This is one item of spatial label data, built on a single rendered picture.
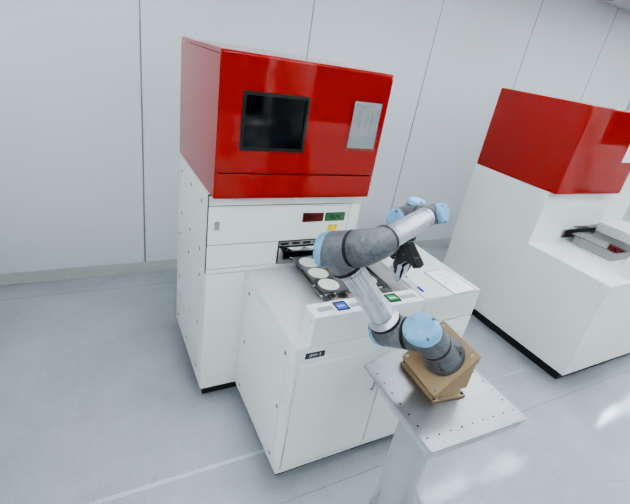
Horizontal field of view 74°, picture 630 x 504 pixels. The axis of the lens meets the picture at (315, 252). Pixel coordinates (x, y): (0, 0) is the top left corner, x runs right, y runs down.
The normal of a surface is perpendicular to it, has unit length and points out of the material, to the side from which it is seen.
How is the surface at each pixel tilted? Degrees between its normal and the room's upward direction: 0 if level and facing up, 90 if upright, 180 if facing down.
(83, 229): 90
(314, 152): 90
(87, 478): 0
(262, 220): 90
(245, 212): 90
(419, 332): 42
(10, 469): 0
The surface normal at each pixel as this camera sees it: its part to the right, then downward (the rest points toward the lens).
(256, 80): 0.44, 0.46
